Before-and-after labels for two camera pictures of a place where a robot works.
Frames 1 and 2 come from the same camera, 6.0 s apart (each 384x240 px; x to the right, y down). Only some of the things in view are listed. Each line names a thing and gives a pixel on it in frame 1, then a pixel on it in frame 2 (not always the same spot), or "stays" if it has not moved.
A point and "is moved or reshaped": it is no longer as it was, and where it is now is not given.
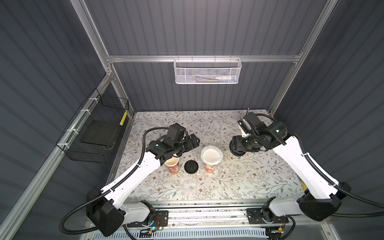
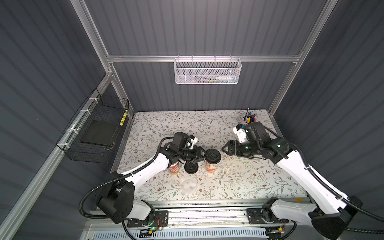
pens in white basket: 220,79 stays
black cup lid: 191,166 stays
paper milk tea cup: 210,168 stays
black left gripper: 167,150 to 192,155
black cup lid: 235,152 is moved or reshaped
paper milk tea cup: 173,164 stays
